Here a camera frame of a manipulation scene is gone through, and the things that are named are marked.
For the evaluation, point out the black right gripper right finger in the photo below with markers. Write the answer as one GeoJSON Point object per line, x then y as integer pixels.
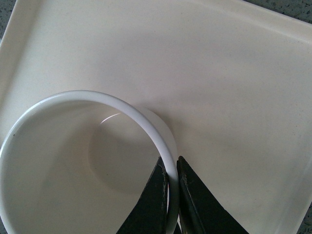
{"type": "Point", "coordinates": [200, 212]}

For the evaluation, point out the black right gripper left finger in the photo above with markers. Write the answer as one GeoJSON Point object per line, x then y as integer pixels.
{"type": "Point", "coordinates": [149, 215]}

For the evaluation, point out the white mug black handle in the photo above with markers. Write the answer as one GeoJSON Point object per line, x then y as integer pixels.
{"type": "Point", "coordinates": [77, 163]}

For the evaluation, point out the cream rectangular plastic tray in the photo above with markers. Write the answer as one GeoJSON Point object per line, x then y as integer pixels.
{"type": "Point", "coordinates": [231, 79]}

